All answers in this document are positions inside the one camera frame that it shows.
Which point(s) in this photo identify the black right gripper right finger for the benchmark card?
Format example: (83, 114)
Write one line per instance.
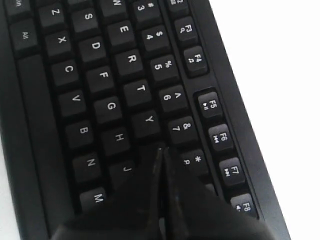
(193, 212)

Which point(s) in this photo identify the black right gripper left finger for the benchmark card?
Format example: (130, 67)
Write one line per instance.
(131, 213)

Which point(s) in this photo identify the black acer keyboard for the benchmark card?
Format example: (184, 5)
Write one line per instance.
(89, 87)

